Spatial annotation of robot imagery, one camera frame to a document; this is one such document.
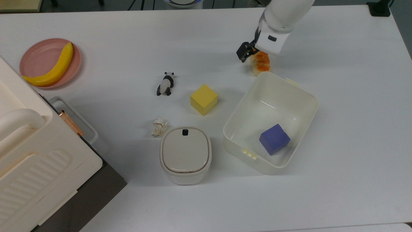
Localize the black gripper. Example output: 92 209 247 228
236 27 260 63

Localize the orange glazed bread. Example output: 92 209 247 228
250 51 272 77

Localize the white plastic basket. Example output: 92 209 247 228
223 72 319 175

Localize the yellow cube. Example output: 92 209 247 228
190 84 219 116

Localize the panda toy figure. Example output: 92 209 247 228
156 72 175 96

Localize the purple cube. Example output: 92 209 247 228
259 124 291 156

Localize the crumpled paper ball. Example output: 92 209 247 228
152 117 168 137

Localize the cream lidded trash can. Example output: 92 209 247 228
160 126 212 185

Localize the copper orange latch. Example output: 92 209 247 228
59 110 85 137

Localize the yellow banana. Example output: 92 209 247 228
22 42 74 87

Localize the pink plate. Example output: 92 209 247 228
19 38 82 89

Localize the light wooden board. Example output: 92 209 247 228
0 0 43 13

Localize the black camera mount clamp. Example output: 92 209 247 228
367 0 391 17

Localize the white drawer handle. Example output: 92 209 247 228
48 96 98 145

